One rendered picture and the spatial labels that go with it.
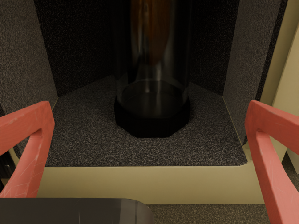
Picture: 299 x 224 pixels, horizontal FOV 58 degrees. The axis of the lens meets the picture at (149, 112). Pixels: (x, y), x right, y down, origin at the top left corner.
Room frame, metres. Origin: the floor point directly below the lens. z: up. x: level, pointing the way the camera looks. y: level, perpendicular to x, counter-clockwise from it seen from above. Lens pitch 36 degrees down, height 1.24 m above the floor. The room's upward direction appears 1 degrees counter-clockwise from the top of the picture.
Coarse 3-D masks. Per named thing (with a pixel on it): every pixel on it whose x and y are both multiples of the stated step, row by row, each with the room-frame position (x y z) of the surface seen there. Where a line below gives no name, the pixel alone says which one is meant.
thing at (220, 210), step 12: (288, 156) 0.29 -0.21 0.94; (288, 168) 0.26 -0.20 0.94; (0, 180) 0.25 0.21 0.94; (156, 204) 0.21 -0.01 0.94; (168, 204) 0.21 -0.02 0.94; (180, 204) 0.21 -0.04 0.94; (192, 204) 0.21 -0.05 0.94; (204, 204) 0.21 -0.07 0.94; (216, 204) 0.20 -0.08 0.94; (228, 204) 0.20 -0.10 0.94; (240, 204) 0.20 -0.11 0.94; (252, 204) 0.20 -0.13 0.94; (264, 204) 0.20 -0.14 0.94; (156, 216) 0.19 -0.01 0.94; (168, 216) 0.19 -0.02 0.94; (180, 216) 0.19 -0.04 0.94; (192, 216) 0.19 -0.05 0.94; (204, 216) 0.19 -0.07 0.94; (216, 216) 0.19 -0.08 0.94; (228, 216) 0.19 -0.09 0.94; (240, 216) 0.19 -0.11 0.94; (252, 216) 0.19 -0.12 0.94; (264, 216) 0.19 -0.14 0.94
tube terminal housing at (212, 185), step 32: (288, 0) 0.23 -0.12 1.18; (288, 32) 0.23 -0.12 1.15; (288, 64) 0.20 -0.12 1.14; (288, 96) 0.20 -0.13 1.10; (64, 192) 0.21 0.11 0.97; (96, 192) 0.21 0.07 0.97; (128, 192) 0.21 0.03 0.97; (160, 192) 0.21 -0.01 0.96; (192, 192) 0.21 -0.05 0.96; (224, 192) 0.20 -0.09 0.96; (256, 192) 0.20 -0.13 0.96
